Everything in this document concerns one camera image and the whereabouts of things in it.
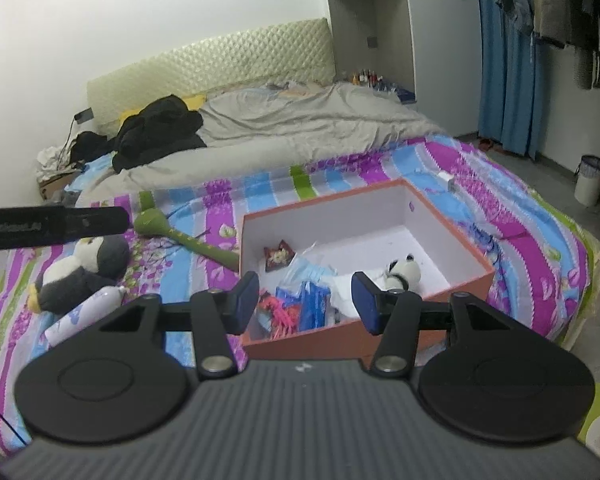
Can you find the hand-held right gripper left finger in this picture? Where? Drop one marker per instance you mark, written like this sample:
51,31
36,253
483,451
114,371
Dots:
242,302

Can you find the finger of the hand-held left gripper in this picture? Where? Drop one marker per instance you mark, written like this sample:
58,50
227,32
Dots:
97,221

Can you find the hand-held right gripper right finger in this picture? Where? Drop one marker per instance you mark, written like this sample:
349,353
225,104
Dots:
367,305

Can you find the white paper tissue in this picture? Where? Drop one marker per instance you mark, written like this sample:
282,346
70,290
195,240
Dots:
342,295

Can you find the small panda plush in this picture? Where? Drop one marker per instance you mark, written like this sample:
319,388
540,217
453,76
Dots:
405,270

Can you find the blue plastic packet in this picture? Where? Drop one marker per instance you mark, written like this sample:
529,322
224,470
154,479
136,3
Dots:
310,305

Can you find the red foil wrapper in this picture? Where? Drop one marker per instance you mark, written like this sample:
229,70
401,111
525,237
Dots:
278,257

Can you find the orange cardboard box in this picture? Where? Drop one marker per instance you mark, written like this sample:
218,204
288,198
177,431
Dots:
320,342

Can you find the blue face mask bundle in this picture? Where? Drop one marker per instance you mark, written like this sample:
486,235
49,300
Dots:
305,272

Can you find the green plush stick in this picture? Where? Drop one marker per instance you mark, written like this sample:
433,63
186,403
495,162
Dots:
152,222

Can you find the brown cardboard box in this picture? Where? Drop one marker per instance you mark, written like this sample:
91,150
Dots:
55,185

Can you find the grey white penguin plush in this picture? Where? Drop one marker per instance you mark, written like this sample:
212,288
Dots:
70,280

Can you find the white crumpled cloth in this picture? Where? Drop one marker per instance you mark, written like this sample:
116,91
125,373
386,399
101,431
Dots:
50,157

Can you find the black cloth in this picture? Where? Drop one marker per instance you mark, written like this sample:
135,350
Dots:
90,145

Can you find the white cylindrical bottle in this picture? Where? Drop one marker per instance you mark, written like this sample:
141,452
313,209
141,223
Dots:
90,310

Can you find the black jacket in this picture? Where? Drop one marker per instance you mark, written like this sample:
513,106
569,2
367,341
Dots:
155,130

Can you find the white charger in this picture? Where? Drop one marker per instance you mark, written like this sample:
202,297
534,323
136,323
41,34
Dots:
447,180

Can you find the yellow pillow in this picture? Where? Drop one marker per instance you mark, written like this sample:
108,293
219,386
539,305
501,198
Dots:
195,101

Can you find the floral striped bed sheet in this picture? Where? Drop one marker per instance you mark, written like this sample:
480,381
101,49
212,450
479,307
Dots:
530,260

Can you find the grey duvet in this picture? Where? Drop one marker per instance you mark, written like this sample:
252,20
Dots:
305,130

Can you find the red slippers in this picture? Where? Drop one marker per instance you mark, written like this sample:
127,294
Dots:
490,145

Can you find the cream quilted headboard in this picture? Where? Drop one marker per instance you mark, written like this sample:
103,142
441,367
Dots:
230,60

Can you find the patterned pillow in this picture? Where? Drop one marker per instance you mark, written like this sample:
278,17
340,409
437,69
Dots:
295,89

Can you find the row of small bottles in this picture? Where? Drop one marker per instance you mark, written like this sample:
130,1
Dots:
370,79

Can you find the white trash bin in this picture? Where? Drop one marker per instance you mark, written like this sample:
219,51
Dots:
590,185

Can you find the blue curtain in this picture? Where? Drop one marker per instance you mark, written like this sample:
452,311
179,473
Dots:
505,85

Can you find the grey white wardrobe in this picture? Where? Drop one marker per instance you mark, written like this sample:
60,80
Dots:
440,50

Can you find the hanging clothes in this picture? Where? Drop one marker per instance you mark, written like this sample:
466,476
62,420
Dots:
580,10

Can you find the black wall socket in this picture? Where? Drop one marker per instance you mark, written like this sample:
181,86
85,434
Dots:
84,116

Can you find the dark wall switch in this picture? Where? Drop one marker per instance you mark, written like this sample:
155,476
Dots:
372,42

